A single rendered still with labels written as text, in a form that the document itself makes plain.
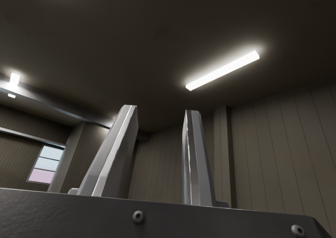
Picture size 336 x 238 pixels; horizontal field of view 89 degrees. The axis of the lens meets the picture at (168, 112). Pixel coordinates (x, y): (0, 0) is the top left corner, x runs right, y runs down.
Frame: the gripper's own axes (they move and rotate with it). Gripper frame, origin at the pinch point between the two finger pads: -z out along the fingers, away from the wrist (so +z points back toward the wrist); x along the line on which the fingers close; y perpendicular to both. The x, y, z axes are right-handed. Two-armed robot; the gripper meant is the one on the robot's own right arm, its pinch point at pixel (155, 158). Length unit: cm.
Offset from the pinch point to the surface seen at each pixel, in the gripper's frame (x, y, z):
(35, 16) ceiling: 184, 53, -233
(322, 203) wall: -198, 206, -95
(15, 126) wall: 441, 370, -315
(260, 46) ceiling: -111, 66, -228
